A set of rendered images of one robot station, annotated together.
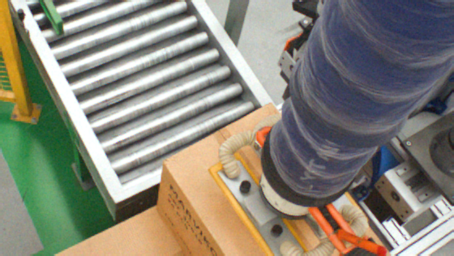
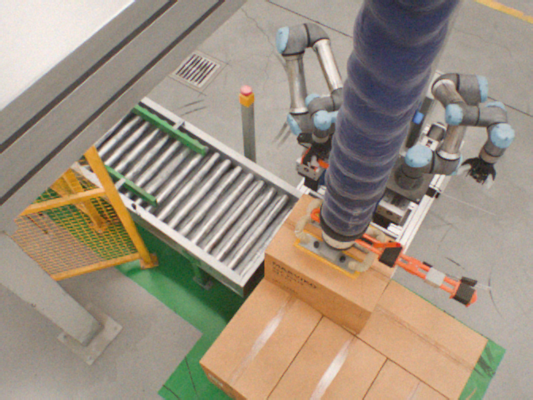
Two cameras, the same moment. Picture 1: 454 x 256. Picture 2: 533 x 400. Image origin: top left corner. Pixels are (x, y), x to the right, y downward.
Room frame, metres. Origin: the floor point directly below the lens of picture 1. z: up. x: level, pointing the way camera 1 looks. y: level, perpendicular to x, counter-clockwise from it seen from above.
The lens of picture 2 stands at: (-0.20, 0.31, 3.32)
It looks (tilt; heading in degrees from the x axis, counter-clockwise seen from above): 61 degrees down; 344
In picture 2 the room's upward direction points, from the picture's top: straight up
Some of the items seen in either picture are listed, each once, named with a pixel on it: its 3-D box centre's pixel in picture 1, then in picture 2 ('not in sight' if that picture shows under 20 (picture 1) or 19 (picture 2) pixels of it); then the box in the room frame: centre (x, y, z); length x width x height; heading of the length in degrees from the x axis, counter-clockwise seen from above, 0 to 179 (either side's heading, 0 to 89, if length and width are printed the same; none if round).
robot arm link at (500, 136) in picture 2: not in sight; (499, 139); (0.61, -0.78, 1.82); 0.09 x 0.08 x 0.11; 158
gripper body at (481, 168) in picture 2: not in sight; (482, 165); (0.60, -0.77, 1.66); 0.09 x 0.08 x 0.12; 132
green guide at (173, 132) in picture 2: not in sight; (116, 91); (2.33, 0.68, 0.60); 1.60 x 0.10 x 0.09; 39
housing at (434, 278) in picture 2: not in sight; (434, 278); (0.36, -0.60, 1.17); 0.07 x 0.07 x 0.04; 43
